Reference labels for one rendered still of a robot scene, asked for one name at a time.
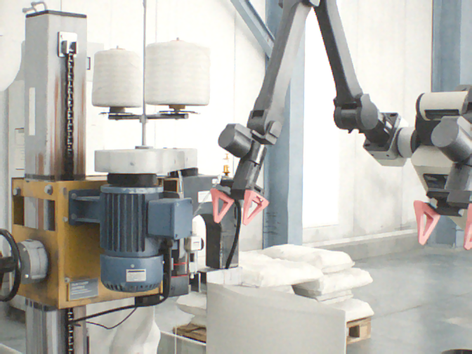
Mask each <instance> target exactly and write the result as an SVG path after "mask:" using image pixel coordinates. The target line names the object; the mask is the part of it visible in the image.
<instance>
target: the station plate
mask: <svg viewBox="0 0 472 354"><path fill-rule="evenodd" d="M92 296H98V278H97V277H95V278H91V279H85V280H75V281H70V300H75V299H82V298H86V297H92Z"/></svg>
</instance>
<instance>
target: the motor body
mask: <svg viewBox="0 0 472 354"><path fill-rule="evenodd" d="M163 189H164V187H163V186H162V185H137V186H127V185H102V186H101V187H100V191H101V192H102V193H100V248H102V249H105V252H103V253H101V254H100V281H101V282H102V283H103V285H104V286H105V287H106V288H107V289H110V290H112V291H116V292H125V293H136V292H144V291H151V290H153V289H156V288H158V286H159V285H160V283H161V282H162V279H163V263H164V261H163V258H164V255H163V253H162V252H159V251H158V241H160V240H163V238H162V237H149V236H148V232H147V205H148V202H149V201H150V200H153V199H162V198H164V194H163V193H161V192H163Z"/></svg>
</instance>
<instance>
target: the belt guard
mask: <svg viewBox="0 0 472 354"><path fill-rule="evenodd" d="M196 166H197V148H185V147H177V148H172V147H170V148H167V149H122V150H96V151H95V172H98V173H168V172H173V171H176V170H179V169H186V168H190V167H196Z"/></svg>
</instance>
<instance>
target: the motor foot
mask: <svg viewBox="0 0 472 354"><path fill-rule="evenodd" d="M100 193H102V192H101V191H100V188H95V189H78V190H70V193H68V208H69V223H70V225H79V224H83V225H88V224H89V223H99V222H100Z"/></svg>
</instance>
